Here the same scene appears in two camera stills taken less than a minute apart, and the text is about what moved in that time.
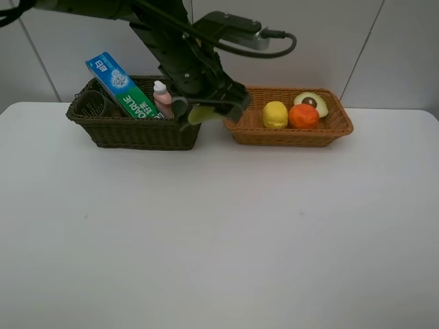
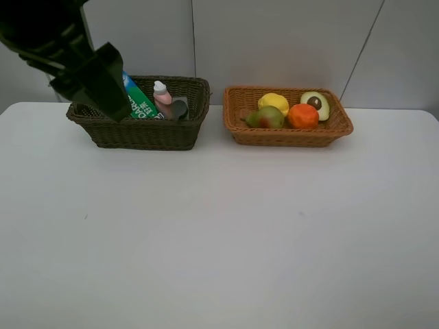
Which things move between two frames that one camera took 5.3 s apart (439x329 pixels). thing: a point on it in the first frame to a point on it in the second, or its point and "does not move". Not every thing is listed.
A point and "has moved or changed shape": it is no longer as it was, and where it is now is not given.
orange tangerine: x=303 y=116 does not move
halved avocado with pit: x=314 y=100 has moved or changed shape
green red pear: x=201 y=114 to x=265 y=118
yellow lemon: x=275 y=115 to x=274 y=100
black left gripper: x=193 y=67 to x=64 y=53
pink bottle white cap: x=162 y=99 does not move
